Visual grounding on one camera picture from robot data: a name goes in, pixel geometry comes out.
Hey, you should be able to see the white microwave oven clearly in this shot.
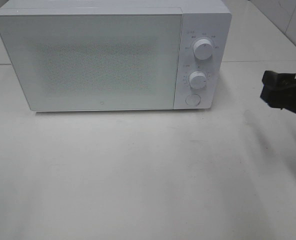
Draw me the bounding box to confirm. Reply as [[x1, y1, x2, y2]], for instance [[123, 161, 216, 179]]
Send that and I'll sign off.
[[0, 0, 232, 112]]

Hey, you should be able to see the white microwave knob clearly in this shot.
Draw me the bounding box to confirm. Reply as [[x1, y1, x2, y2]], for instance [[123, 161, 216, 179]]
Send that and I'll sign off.
[[188, 71, 207, 90], [193, 38, 213, 60]]

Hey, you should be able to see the round white door button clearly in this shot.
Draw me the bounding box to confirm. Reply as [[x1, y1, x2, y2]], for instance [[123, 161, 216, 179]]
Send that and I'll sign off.
[[185, 94, 201, 107]]

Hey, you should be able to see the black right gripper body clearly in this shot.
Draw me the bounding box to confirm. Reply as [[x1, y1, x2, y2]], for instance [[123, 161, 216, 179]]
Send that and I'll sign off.
[[279, 73, 296, 114]]

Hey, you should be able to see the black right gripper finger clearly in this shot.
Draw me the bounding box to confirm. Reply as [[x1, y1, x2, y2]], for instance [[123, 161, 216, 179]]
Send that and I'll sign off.
[[262, 70, 296, 89], [260, 86, 285, 108]]

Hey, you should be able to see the white microwave door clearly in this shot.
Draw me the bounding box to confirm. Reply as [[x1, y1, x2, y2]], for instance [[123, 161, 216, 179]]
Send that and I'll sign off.
[[0, 15, 182, 112]]

